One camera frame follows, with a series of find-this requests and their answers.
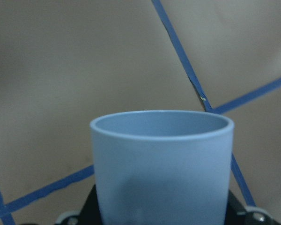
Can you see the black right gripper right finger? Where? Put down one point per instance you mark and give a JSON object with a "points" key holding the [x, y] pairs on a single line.
{"points": [[235, 212]]}

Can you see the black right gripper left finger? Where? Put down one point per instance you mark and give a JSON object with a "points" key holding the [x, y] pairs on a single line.
{"points": [[90, 213]]}

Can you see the light blue plastic cup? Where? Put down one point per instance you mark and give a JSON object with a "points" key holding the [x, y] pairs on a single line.
{"points": [[162, 167]]}

